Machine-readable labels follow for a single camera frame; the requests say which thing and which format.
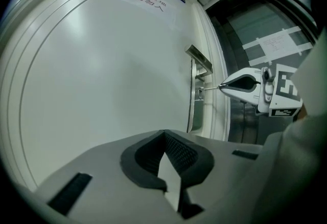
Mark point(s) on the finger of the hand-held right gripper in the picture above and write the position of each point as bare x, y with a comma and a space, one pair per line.
240, 73
242, 96

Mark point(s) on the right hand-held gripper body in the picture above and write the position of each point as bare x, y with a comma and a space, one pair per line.
283, 85

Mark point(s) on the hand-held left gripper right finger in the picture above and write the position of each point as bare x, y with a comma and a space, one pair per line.
224, 166

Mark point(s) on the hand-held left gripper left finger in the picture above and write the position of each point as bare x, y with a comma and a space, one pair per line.
102, 166

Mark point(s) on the thin metal key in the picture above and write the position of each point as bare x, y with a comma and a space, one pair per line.
212, 88

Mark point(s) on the silver door lock plate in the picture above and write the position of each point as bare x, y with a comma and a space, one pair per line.
198, 108

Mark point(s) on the person's right forearm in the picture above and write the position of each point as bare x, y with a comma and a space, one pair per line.
314, 77

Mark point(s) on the dark glass door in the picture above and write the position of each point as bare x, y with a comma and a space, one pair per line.
255, 28

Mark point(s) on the white door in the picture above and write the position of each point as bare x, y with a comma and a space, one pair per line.
102, 77

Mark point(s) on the white paper door sign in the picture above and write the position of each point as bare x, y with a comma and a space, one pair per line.
143, 0

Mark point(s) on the taped white paper notice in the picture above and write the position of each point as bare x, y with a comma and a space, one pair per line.
274, 45

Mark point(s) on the person's white garment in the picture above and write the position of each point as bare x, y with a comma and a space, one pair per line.
293, 166

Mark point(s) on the white door frame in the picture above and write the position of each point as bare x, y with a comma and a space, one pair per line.
217, 64

